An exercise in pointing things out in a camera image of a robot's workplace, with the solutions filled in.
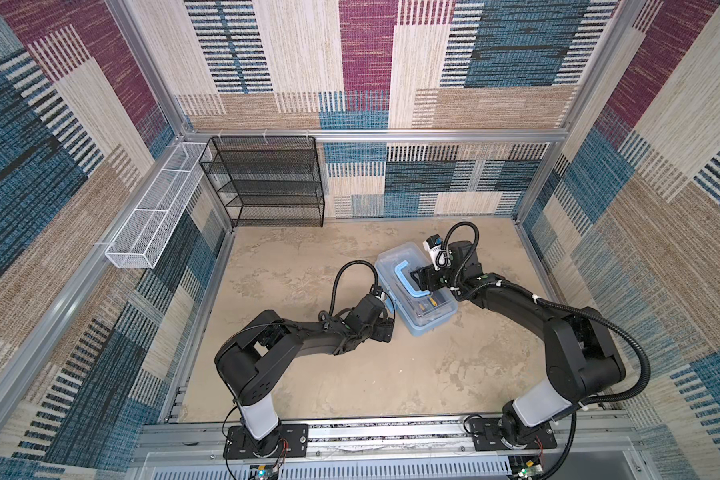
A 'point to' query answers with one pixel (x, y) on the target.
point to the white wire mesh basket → (140, 241)
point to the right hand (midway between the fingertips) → (425, 274)
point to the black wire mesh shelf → (267, 181)
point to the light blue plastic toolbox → (415, 309)
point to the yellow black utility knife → (431, 301)
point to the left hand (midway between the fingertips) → (383, 317)
